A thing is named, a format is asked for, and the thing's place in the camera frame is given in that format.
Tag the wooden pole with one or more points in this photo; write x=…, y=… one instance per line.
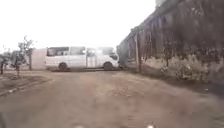
x=137, y=53

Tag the tall dark wall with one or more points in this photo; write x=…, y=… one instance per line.
x=186, y=30

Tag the small tree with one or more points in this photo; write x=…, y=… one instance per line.
x=21, y=53

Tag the pale wall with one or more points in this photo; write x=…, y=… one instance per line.
x=37, y=59

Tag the dry weeds strip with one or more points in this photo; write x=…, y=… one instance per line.
x=186, y=68

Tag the raised dirt verge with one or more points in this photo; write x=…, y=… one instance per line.
x=15, y=81

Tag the brown dirt road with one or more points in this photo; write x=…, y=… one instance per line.
x=106, y=103

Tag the white van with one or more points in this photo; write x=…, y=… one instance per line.
x=78, y=58

